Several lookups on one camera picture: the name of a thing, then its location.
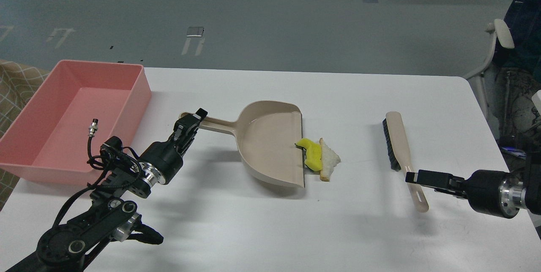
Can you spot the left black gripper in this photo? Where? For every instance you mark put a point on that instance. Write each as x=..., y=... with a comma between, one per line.
x=162, y=160

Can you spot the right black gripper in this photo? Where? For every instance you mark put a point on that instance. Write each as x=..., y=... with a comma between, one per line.
x=483, y=189

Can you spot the beige hand brush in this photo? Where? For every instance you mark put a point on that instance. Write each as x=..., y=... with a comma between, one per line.
x=399, y=154

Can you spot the beige plastic dustpan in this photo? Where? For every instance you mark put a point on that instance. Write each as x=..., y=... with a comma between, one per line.
x=266, y=133

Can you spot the white bread slice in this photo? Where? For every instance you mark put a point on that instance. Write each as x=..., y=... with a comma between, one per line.
x=330, y=159

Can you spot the yellow sponge piece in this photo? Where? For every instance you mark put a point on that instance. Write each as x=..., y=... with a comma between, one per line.
x=313, y=154

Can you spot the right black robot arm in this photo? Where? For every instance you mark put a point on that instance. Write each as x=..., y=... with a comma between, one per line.
x=522, y=188

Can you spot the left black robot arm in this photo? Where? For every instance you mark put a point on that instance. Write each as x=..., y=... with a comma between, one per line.
x=97, y=215

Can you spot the pink plastic bin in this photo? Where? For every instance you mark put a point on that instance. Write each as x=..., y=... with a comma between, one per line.
x=48, y=140

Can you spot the metal floor plate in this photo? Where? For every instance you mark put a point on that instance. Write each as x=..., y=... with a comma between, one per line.
x=195, y=31

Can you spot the seated person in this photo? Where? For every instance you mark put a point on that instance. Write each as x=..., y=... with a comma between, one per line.
x=520, y=70

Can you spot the white office chair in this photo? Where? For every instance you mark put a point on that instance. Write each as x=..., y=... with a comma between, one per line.
x=499, y=35

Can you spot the beige checkered cloth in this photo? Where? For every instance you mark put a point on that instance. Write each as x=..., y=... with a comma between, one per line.
x=18, y=83

